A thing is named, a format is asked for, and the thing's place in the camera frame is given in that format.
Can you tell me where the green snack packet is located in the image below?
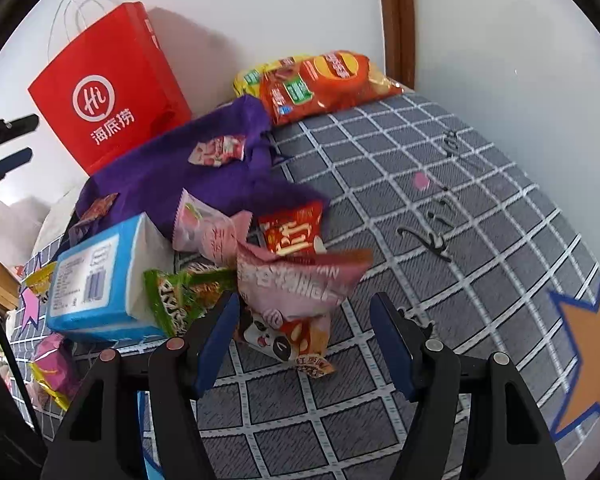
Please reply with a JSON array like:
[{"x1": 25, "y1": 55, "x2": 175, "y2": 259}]
[{"x1": 144, "y1": 265, "x2": 238, "y2": 338}]

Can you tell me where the red paper bag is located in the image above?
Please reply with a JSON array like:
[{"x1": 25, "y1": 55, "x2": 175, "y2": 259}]
[{"x1": 27, "y1": 0, "x2": 193, "y2": 176}]

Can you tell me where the large pink snack packet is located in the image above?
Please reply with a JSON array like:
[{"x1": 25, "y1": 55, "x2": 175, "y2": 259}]
[{"x1": 236, "y1": 242, "x2": 375, "y2": 318}]

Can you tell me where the blue tissue pack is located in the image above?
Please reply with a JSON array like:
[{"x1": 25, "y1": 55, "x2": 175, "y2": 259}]
[{"x1": 46, "y1": 212, "x2": 176, "y2": 343}]

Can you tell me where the small red snack packet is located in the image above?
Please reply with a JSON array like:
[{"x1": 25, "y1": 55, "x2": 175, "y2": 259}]
[{"x1": 75, "y1": 192, "x2": 120, "y2": 226}]

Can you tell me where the brown wooden frame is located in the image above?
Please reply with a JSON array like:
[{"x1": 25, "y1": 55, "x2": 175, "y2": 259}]
[{"x1": 376, "y1": 0, "x2": 416, "y2": 88}]

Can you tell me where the panda print snack packet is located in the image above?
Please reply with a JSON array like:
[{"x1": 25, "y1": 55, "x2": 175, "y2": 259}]
[{"x1": 235, "y1": 307, "x2": 337, "y2": 378}]

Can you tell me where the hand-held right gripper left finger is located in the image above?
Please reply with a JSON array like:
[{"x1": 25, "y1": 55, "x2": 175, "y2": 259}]
[{"x1": 40, "y1": 290, "x2": 241, "y2": 480}]

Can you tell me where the strawberry print snack packet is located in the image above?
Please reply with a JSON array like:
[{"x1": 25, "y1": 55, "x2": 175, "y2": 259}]
[{"x1": 187, "y1": 135, "x2": 246, "y2": 166}]

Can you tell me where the red chip bag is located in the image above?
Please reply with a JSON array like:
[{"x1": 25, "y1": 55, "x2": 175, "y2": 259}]
[{"x1": 257, "y1": 51, "x2": 406, "y2": 126}]

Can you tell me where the purple towel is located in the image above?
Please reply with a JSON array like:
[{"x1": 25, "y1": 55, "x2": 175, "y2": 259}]
[{"x1": 67, "y1": 95, "x2": 331, "y2": 246}]

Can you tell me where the pale pink snack packet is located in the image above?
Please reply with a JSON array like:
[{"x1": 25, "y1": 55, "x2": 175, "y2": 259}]
[{"x1": 172, "y1": 188, "x2": 253, "y2": 266}]

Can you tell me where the yellow chip bag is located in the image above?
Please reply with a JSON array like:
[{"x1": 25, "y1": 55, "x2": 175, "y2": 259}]
[{"x1": 232, "y1": 55, "x2": 311, "y2": 98}]

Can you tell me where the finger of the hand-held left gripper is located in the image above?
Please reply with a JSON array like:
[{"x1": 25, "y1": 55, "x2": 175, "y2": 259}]
[
  {"x1": 0, "y1": 109, "x2": 40, "y2": 155},
  {"x1": 0, "y1": 147, "x2": 34, "y2": 199}
]

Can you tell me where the small yellow snack packet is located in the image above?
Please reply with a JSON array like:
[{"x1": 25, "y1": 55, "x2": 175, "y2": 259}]
[{"x1": 20, "y1": 260, "x2": 58, "y2": 303}]

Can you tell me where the magenta snack packet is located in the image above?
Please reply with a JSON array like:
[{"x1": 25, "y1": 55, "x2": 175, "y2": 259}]
[{"x1": 30, "y1": 332, "x2": 81, "y2": 396}]

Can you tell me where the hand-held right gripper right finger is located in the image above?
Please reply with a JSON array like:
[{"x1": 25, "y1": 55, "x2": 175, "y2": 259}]
[{"x1": 369, "y1": 291, "x2": 566, "y2": 480}]

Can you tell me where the grey checked bed sheet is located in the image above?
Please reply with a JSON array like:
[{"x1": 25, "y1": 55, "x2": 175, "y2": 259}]
[{"x1": 5, "y1": 87, "x2": 600, "y2": 480}]

